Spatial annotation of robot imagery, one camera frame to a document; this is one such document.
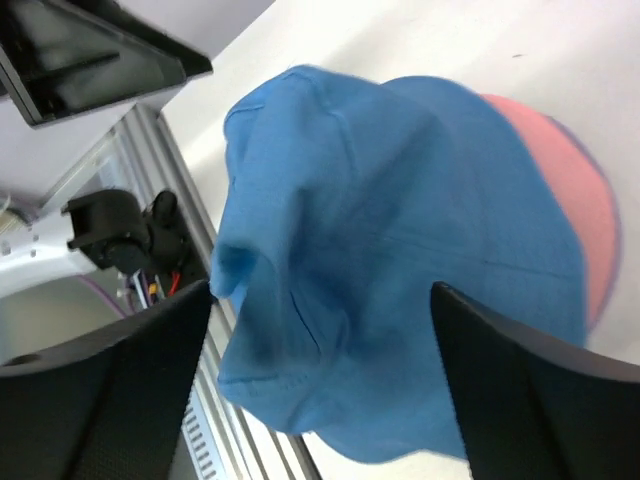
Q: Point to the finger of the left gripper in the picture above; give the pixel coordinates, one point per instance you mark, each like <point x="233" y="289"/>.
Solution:
<point x="62" y="59"/>

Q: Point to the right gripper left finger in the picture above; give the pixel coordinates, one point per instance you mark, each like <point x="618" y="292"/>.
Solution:
<point x="108" y="404"/>

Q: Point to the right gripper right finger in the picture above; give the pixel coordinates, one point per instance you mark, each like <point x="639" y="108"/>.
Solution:
<point x="530" y="406"/>

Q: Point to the pink bucket hat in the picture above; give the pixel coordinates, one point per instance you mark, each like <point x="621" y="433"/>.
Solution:
<point x="550" y="152"/>

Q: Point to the blue bucket hat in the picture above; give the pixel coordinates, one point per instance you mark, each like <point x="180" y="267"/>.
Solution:
<point x="347" y="201"/>

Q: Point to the purple bucket hat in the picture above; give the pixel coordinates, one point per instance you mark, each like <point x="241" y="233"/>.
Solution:
<point x="598" y="224"/>

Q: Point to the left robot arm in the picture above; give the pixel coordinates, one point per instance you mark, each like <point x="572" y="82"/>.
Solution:
<point x="102" y="230"/>

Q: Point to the white slotted cable duct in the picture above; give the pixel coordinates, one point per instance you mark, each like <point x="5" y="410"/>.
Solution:
<point x="200" y="442"/>

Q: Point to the aluminium mounting rail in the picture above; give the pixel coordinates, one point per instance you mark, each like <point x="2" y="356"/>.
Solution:
<point x="136" y="155"/>

